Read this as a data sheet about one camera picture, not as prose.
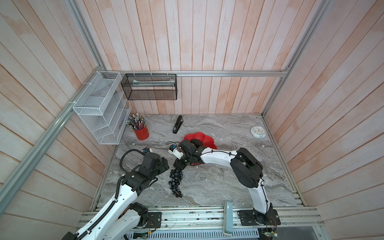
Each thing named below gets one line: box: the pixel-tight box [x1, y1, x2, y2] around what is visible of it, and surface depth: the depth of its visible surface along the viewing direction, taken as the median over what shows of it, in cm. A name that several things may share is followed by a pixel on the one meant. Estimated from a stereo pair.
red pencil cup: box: [134, 125, 150, 140], surface depth 108 cm
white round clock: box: [250, 125, 267, 139], surface depth 109 cm
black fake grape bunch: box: [168, 169, 183, 198], surface depth 84 cm
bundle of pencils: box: [125, 113, 147, 131], surface depth 97 cm
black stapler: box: [172, 115, 184, 134], surface depth 113 cm
